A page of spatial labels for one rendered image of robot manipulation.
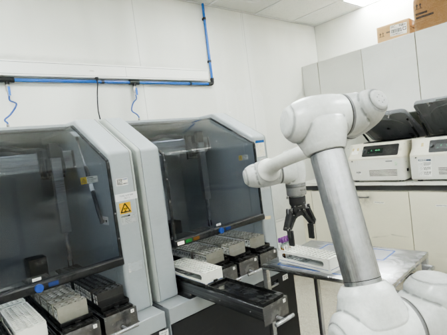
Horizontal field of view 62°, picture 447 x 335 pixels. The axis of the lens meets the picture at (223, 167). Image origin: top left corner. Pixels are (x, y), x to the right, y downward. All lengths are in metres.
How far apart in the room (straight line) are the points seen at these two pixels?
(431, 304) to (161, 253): 1.09
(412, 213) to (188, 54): 2.38
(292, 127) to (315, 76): 3.27
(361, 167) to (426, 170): 0.58
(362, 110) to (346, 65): 2.98
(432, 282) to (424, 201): 2.42
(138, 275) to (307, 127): 1.01
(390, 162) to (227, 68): 1.71
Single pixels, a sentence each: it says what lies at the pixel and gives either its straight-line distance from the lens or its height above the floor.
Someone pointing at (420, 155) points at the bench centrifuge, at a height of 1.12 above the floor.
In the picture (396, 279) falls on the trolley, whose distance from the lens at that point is 1.59.
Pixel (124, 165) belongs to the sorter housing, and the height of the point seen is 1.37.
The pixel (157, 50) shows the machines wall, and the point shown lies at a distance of 3.18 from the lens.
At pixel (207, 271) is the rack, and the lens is 1.68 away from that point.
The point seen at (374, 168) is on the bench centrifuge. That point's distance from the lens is 3.69.
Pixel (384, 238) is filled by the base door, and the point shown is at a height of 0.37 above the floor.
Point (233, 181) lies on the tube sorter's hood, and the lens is 1.96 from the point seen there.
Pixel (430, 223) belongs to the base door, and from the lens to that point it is 3.58.
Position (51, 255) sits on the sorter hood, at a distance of 1.54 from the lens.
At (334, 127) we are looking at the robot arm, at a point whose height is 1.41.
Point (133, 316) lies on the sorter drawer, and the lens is 1.64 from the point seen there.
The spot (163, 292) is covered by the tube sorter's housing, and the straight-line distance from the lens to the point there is 1.79.
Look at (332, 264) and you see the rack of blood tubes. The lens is 1.65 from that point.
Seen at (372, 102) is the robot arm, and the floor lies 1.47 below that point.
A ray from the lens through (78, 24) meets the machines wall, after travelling 2.96.
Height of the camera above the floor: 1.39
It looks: 3 degrees down
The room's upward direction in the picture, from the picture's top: 7 degrees counter-clockwise
